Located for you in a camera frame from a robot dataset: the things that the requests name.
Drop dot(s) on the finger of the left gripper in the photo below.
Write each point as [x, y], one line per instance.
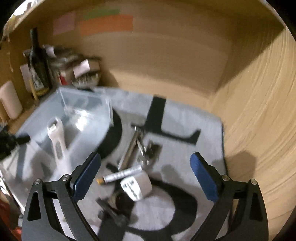
[20, 140]

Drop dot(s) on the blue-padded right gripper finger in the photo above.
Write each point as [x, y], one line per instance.
[238, 212]

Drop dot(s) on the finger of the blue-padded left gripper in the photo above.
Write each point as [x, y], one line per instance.
[40, 220]

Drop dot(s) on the white handheld massager device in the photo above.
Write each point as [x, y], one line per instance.
[55, 131]

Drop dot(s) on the small black adapter gadget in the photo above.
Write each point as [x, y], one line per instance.
[117, 207]

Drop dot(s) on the silver tube with orange cap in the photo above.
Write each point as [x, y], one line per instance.
[119, 175]

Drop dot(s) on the white travel plug adapter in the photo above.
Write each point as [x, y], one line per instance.
[137, 186]

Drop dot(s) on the metal rod tool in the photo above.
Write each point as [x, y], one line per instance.
[123, 163]

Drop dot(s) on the bunch of keys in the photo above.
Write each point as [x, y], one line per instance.
[149, 154]

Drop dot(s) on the yellow tube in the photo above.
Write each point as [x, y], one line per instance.
[33, 90]

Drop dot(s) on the beige cylindrical speaker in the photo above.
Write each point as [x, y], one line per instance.
[10, 101]

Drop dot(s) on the clear plastic storage bin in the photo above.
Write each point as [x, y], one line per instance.
[86, 117]

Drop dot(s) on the white paper note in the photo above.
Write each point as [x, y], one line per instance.
[26, 76]

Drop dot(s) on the dark wine bottle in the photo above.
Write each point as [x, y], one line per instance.
[38, 66]

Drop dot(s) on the stack of books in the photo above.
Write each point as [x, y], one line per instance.
[61, 62]

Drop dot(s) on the white bowl of pebbles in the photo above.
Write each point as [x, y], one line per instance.
[87, 81]

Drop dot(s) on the small white cardboard box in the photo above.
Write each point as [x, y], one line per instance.
[86, 66]

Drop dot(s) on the grey black patterned mat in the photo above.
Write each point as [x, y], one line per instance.
[177, 206]

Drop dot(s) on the pink sticky note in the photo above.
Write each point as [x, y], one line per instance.
[64, 23]

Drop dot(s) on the green sticky note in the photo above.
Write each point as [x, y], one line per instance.
[97, 13]

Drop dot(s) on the orange sticky note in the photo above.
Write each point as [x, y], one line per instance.
[106, 24]

